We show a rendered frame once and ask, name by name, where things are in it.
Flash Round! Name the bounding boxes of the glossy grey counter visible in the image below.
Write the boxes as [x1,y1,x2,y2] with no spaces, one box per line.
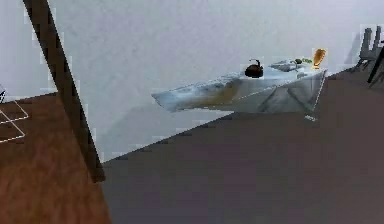
[151,67,328,122]

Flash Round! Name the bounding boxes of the black kettle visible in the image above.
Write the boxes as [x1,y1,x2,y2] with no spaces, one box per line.
[244,58,265,79]

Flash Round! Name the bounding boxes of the grey chair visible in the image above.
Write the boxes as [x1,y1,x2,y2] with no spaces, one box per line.
[353,25,384,72]

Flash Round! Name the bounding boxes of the black table leg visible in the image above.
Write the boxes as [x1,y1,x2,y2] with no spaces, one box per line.
[366,46,384,85]

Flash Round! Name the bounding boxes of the dark brown door frame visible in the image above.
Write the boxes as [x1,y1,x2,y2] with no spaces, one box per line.
[22,0,107,184]

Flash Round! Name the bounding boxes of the white wire rack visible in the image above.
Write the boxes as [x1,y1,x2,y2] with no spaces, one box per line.
[0,99,30,145]

